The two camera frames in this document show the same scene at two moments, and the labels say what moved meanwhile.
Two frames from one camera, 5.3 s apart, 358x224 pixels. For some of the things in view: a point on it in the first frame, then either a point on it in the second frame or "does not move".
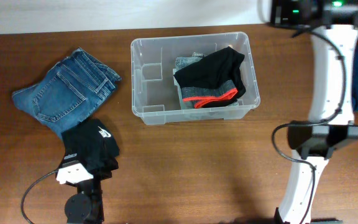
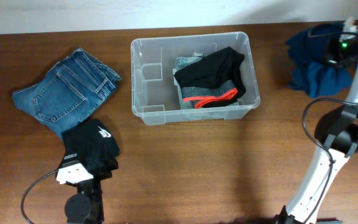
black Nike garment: (92, 143) does not move
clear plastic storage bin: (155, 97) does not move
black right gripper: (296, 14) → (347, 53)
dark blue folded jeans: (69, 93) does not move
